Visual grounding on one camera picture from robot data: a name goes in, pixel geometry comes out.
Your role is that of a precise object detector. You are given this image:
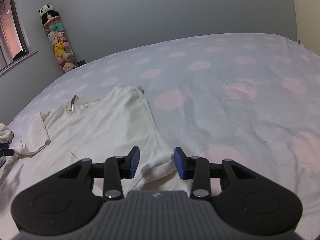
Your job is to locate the white t-shirt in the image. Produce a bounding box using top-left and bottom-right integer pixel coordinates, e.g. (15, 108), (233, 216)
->
(0, 84), (185, 198)

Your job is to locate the grey clothes pile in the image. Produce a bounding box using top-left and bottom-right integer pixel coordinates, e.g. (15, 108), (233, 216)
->
(0, 123), (14, 167)

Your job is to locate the polka dot bed sheet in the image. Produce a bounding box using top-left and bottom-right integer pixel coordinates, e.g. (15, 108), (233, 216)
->
(1, 34), (319, 239)

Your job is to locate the plush toy tube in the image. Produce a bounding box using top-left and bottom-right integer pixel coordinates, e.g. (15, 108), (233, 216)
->
(43, 16), (78, 73)

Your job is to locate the panda plush toy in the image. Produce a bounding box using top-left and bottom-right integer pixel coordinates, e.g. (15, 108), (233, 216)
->
(39, 3), (59, 25)

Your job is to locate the window frame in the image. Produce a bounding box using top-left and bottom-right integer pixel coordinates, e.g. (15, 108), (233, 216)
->
(1, 0), (38, 76)

